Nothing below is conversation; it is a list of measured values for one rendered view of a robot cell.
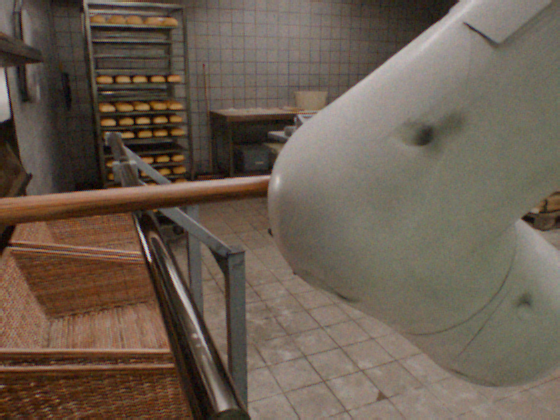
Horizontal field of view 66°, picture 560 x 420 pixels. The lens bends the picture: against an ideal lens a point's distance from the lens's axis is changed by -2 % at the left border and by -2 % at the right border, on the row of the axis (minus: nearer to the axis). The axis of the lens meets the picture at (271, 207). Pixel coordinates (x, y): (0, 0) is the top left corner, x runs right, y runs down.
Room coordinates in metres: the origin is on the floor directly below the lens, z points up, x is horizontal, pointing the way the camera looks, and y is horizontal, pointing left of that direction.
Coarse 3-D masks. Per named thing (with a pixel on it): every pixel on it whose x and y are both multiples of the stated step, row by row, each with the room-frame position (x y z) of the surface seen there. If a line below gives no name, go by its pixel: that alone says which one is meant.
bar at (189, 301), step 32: (128, 160) 0.85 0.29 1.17; (192, 224) 0.88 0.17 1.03; (160, 256) 0.38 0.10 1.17; (192, 256) 1.35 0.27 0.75; (224, 256) 0.91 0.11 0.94; (160, 288) 0.32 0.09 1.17; (192, 288) 1.35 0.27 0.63; (192, 320) 0.27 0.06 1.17; (192, 352) 0.23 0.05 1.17; (192, 384) 0.20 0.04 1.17; (224, 384) 0.20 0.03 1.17; (192, 416) 0.19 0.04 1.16; (224, 416) 0.18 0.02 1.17
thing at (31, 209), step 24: (96, 192) 0.49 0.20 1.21; (120, 192) 0.49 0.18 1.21; (144, 192) 0.50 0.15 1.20; (168, 192) 0.51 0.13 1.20; (192, 192) 0.52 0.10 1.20; (216, 192) 0.53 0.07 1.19; (240, 192) 0.54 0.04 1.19; (264, 192) 0.56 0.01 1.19; (0, 216) 0.44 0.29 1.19; (24, 216) 0.45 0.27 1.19; (48, 216) 0.46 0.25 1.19; (72, 216) 0.47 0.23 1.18
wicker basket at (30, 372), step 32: (0, 384) 0.65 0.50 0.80; (32, 384) 0.67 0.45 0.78; (96, 384) 0.71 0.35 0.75; (128, 384) 0.73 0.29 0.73; (160, 384) 0.76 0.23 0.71; (0, 416) 0.64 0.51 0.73; (32, 416) 0.66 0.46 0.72; (64, 416) 0.69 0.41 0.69; (96, 416) 0.71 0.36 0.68; (128, 416) 0.73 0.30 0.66; (160, 416) 0.75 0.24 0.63
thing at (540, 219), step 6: (558, 210) 3.78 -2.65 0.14; (528, 216) 4.02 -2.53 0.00; (534, 216) 3.70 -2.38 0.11; (540, 216) 3.65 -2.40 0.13; (546, 216) 3.61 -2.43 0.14; (552, 216) 3.64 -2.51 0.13; (558, 216) 3.67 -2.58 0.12; (534, 222) 3.69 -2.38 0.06; (540, 222) 3.64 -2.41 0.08; (546, 222) 3.62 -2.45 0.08; (552, 222) 3.65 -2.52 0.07; (558, 222) 3.79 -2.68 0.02; (534, 228) 3.68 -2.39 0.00; (540, 228) 3.63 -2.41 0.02; (546, 228) 3.63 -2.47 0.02; (552, 228) 3.65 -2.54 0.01; (558, 228) 3.69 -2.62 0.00
